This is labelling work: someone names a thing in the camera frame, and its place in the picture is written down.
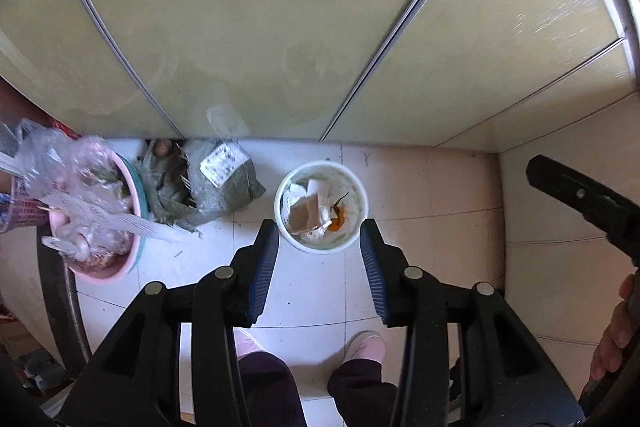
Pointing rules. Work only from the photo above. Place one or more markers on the pink basin with plastic bags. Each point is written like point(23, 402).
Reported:
point(75, 177)

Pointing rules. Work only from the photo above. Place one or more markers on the grey-green woven sack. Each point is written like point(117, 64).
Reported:
point(225, 192)

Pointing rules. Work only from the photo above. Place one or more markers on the pink slipper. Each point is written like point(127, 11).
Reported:
point(250, 346)
point(365, 349)

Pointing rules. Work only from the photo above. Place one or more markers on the pink plastic basket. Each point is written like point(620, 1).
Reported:
point(20, 209)

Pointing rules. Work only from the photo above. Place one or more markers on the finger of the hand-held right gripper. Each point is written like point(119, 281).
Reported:
point(575, 194)

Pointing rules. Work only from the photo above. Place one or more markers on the orange peel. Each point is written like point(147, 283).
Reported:
point(338, 219)

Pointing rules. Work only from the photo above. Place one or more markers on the white plastic trash bucket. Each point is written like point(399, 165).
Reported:
point(345, 187)

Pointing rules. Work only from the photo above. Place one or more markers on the person's right hand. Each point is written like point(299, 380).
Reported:
point(615, 337)

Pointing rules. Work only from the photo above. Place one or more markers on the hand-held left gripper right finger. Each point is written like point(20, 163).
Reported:
point(372, 267)

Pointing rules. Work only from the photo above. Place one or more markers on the yellow-green cabinet door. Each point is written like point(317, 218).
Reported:
point(565, 107)
point(500, 22)
point(250, 17)
point(50, 42)

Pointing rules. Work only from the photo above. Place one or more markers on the person's right leg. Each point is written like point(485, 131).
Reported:
point(360, 399)

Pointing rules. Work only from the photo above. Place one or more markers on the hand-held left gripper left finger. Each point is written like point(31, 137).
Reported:
point(265, 267)

